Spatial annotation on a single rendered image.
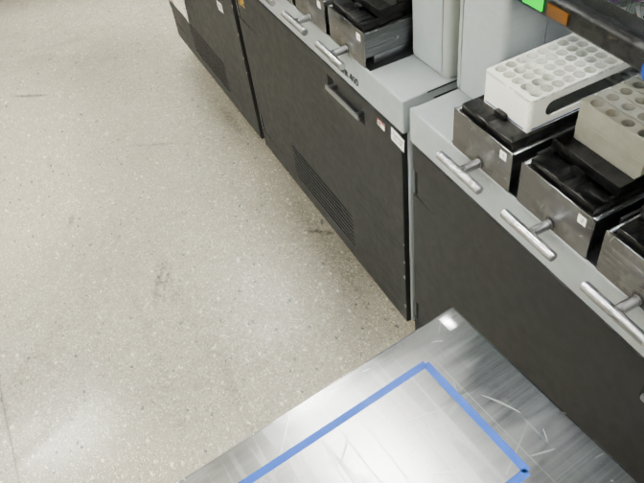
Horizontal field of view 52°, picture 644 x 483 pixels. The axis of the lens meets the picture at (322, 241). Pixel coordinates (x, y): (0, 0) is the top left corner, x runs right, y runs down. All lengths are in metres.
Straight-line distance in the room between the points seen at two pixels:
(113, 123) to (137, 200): 0.48
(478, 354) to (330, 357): 1.02
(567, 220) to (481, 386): 0.30
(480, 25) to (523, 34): 0.07
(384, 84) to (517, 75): 0.30
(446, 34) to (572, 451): 0.73
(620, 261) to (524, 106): 0.24
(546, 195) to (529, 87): 0.16
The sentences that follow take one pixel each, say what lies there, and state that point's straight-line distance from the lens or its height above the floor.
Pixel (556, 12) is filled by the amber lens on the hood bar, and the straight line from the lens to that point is 0.90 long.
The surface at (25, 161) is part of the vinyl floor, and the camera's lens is 2.62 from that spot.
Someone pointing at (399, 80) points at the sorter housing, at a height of 0.73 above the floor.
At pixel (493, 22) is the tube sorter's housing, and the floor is 0.90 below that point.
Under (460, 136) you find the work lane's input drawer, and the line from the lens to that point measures 1.04.
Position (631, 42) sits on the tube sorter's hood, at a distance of 0.83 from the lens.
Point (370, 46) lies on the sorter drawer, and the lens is 1.23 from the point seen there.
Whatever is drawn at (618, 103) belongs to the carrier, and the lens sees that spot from 0.93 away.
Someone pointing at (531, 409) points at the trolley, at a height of 0.82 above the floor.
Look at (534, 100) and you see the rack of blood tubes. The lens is 0.94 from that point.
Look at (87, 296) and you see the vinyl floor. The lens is 2.02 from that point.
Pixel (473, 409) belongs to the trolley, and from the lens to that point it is 0.67.
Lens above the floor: 1.40
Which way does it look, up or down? 46 degrees down
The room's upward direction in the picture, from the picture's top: 9 degrees counter-clockwise
